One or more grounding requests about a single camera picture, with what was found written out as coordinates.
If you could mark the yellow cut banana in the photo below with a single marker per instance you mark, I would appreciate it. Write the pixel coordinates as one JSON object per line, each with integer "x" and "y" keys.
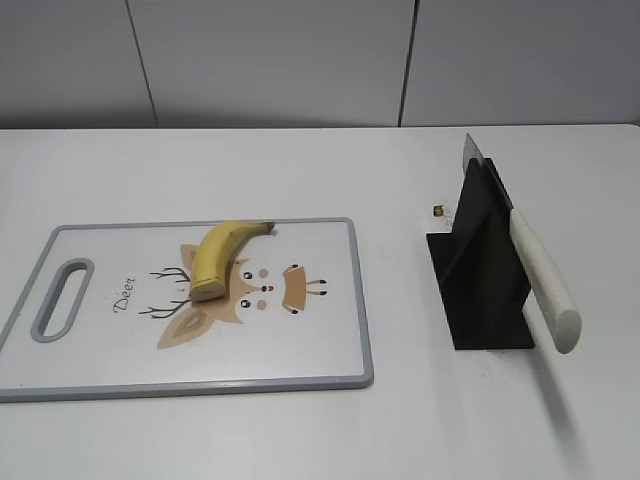
{"x": 211, "y": 262}

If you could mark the black knife stand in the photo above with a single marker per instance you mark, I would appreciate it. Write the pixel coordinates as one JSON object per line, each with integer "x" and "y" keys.
{"x": 482, "y": 282}

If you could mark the white deer cutting board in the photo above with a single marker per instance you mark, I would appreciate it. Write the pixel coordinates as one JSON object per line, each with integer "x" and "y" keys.
{"x": 106, "y": 314}

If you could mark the white handled kitchen knife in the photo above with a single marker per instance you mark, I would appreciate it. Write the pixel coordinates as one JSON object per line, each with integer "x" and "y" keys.
{"x": 556, "y": 303}

